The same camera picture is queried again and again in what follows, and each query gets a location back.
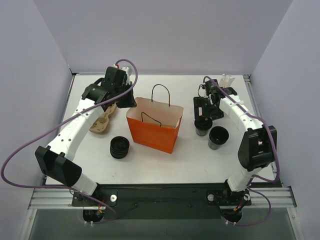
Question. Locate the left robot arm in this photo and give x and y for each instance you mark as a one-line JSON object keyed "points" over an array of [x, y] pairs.
{"points": [[56, 159]]}

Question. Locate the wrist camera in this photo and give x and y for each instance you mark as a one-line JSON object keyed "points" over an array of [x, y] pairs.
{"points": [[127, 69], [208, 88]]}

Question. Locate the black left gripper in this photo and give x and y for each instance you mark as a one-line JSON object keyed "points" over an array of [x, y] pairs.
{"points": [[128, 99]]}

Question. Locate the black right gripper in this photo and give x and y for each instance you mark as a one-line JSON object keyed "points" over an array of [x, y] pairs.
{"points": [[202, 111]]}

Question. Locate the brown cardboard cup carrier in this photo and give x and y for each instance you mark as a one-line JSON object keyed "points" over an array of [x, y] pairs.
{"points": [[160, 124]]}

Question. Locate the dark coffee cup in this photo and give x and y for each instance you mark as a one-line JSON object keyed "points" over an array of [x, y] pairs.
{"points": [[202, 131], [218, 136]]}

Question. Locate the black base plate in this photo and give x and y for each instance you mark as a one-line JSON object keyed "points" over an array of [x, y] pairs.
{"points": [[175, 201]]}

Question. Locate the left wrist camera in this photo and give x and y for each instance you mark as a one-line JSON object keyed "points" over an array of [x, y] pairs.
{"points": [[127, 69]]}

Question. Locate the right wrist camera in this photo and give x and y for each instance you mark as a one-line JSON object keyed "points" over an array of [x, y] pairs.
{"points": [[208, 88]]}

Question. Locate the white wrapped straws bundle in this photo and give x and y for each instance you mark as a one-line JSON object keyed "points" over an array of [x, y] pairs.
{"points": [[226, 80]]}

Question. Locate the stack of black lids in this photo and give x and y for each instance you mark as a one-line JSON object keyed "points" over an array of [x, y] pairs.
{"points": [[119, 147]]}

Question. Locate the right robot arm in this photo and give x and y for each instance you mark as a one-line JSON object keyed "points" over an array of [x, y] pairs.
{"points": [[257, 149]]}

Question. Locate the orange paper bag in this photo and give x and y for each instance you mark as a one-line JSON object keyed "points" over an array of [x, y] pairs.
{"points": [[147, 109]]}

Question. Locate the black cup lid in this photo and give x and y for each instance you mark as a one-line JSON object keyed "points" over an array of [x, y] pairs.
{"points": [[203, 123]]}

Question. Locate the aluminium frame rail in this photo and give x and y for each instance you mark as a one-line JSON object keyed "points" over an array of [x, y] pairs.
{"points": [[58, 199]]}

